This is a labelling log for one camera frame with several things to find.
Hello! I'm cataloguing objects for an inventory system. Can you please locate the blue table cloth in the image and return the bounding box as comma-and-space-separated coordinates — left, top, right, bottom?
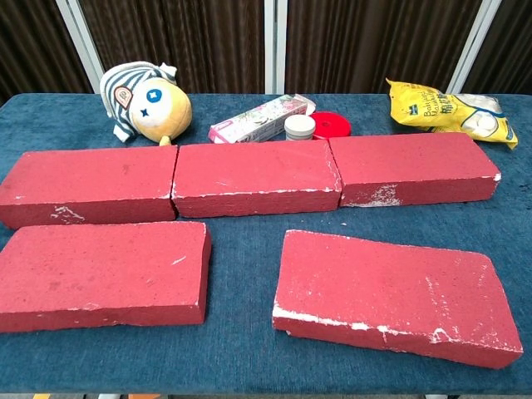
0, 92, 532, 395

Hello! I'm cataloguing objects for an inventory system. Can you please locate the small white round jar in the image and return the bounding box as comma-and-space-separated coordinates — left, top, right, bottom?
284, 115, 317, 141

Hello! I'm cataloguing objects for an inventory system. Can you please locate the floral pink white carton box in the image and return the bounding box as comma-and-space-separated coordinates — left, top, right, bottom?
208, 94, 313, 145

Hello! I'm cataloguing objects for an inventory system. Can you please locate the red round flat lid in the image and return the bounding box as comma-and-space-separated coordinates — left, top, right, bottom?
309, 111, 352, 140

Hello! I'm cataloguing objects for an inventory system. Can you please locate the yellow plush toy striped hat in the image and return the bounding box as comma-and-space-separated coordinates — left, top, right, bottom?
99, 61, 193, 146

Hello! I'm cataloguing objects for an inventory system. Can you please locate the yellow marshmallow snack bag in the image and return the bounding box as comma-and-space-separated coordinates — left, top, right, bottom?
385, 77, 520, 150

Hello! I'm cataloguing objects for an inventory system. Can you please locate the dark brown pleated curtain panel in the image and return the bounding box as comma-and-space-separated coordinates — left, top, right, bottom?
284, 0, 483, 95
78, 0, 267, 95
463, 0, 532, 95
0, 0, 93, 105

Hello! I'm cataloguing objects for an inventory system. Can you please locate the white screen frame post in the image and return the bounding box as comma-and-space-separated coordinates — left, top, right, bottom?
264, 0, 288, 95
446, 0, 504, 95
56, 0, 105, 95

